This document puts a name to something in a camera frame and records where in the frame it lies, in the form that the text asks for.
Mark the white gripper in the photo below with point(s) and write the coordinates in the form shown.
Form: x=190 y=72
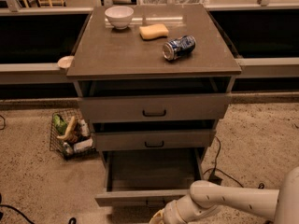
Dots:
x=170 y=211

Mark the grey bottom drawer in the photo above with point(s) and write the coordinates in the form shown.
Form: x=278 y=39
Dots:
x=150 y=178

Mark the grey drawer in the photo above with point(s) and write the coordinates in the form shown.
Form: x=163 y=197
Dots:
x=153 y=99
x=150 y=178
x=153 y=134

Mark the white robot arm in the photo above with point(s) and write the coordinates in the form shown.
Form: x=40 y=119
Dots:
x=281 y=206

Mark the grey middle drawer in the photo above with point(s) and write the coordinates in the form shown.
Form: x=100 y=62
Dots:
x=153 y=134

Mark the grey top drawer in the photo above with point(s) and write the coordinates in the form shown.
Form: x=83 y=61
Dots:
x=153 y=99

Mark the grey drawer cabinet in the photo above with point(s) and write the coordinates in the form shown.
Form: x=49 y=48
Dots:
x=105 y=53

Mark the white packet in basket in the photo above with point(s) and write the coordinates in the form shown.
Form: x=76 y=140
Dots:
x=83 y=145

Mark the small white bottle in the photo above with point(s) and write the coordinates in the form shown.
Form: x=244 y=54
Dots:
x=84 y=128

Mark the yellow banana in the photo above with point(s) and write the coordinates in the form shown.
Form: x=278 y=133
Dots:
x=69 y=132

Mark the green snack bag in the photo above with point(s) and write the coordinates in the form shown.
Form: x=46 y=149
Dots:
x=59 y=124

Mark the blue soda can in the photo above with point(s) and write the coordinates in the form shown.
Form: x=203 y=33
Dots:
x=178 y=47

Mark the small round white dish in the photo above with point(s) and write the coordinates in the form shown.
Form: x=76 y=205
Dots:
x=65 y=62

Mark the yellow sponge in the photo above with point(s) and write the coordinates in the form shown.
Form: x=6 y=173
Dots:
x=153 y=31

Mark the white ceramic bowl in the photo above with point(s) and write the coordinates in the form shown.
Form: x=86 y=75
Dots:
x=119 y=16

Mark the grey metal railing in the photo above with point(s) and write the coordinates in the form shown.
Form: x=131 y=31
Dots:
x=252 y=68

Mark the black wire basket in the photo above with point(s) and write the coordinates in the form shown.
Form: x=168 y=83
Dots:
x=60 y=146

